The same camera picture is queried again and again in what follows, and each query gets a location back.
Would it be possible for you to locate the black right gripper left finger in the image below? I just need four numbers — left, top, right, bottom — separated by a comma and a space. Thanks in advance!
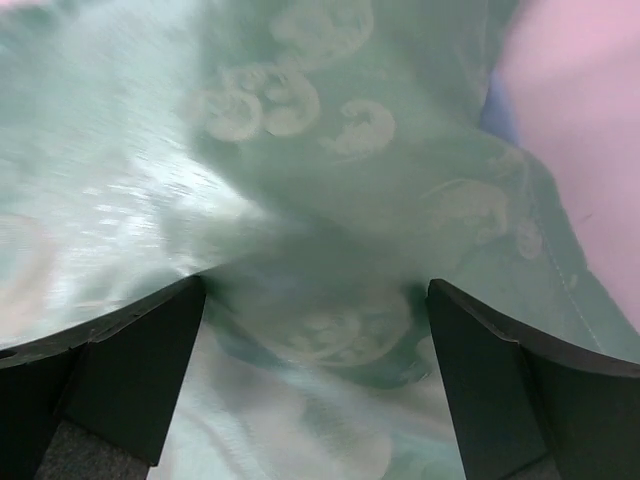
1, 277, 206, 479

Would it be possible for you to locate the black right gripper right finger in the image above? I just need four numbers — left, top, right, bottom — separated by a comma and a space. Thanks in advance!
427, 280, 639, 480

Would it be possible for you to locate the light blue pillowcase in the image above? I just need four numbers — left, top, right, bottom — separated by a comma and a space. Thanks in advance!
1, 1, 639, 479

